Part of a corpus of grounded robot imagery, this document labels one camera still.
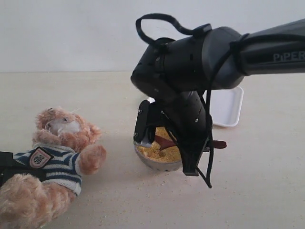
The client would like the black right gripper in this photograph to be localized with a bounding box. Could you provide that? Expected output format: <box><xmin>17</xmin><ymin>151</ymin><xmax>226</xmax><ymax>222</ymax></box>
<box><xmin>149</xmin><ymin>102</ymin><xmax>209</xmax><ymax>177</ymax></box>

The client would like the dark red wooden spoon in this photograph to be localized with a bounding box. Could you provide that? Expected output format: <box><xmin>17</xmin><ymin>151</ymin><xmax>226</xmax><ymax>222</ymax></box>
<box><xmin>155</xmin><ymin>135</ymin><xmax>227</xmax><ymax>151</ymax></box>

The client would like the tan teddy bear striped sweater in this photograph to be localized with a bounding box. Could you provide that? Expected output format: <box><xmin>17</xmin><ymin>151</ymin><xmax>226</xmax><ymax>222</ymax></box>
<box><xmin>0</xmin><ymin>107</ymin><xmax>106</xmax><ymax>229</ymax></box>

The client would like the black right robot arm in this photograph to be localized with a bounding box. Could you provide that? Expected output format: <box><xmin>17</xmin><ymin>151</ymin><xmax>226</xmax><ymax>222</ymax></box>
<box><xmin>131</xmin><ymin>13</ymin><xmax>305</xmax><ymax>184</ymax></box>

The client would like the steel bowl of yellow grain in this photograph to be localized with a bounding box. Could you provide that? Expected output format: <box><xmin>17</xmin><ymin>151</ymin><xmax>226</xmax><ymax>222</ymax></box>
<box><xmin>134</xmin><ymin>120</ymin><xmax>182</xmax><ymax>172</ymax></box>

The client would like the white rectangular plastic tray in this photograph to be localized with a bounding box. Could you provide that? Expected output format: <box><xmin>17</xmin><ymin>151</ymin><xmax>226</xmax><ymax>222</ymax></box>
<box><xmin>147</xmin><ymin>86</ymin><xmax>244</xmax><ymax>129</ymax></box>

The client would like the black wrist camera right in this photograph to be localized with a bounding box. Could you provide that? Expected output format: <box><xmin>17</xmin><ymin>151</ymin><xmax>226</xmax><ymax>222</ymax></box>
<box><xmin>133</xmin><ymin>100</ymin><xmax>155</xmax><ymax>148</ymax></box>

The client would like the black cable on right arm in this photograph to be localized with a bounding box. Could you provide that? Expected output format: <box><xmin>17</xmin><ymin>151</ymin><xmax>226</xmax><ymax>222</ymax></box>
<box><xmin>135</xmin><ymin>13</ymin><xmax>253</xmax><ymax>189</ymax></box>

